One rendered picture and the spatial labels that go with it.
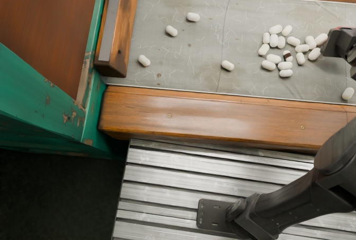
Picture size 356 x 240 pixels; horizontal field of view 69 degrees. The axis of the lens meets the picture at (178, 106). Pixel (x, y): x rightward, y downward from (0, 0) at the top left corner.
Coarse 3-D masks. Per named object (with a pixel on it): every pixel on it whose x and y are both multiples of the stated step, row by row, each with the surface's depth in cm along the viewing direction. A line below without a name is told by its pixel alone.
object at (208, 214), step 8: (200, 200) 64; (208, 200) 64; (216, 200) 65; (200, 208) 64; (208, 208) 64; (216, 208) 64; (224, 208) 64; (232, 208) 62; (200, 216) 64; (208, 216) 64; (216, 216) 64; (224, 216) 64; (200, 224) 63; (208, 224) 63; (224, 224) 63; (224, 232) 63; (232, 232) 62; (240, 232) 57
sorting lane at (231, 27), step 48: (144, 0) 72; (192, 0) 72; (240, 0) 73; (288, 0) 73; (144, 48) 68; (192, 48) 69; (240, 48) 69; (288, 48) 69; (288, 96) 66; (336, 96) 66
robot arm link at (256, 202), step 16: (352, 160) 30; (304, 176) 41; (320, 176) 34; (336, 176) 32; (352, 176) 31; (256, 192) 53; (272, 192) 48; (288, 192) 42; (304, 192) 38; (320, 192) 35; (336, 192) 34; (352, 192) 32; (256, 208) 49; (272, 208) 44; (288, 208) 41; (304, 208) 39; (320, 208) 37; (336, 208) 35; (352, 208) 33; (240, 224) 52; (256, 224) 49; (272, 224) 46; (288, 224) 44
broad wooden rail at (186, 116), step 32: (128, 96) 62; (160, 96) 62; (192, 96) 63; (224, 96) 64; (128, 128) 60; (160, 128) 60; (192, 128) 60; (224, 128) 61; (256, 128) 61; (288, 128) 61; (320, 128) 61
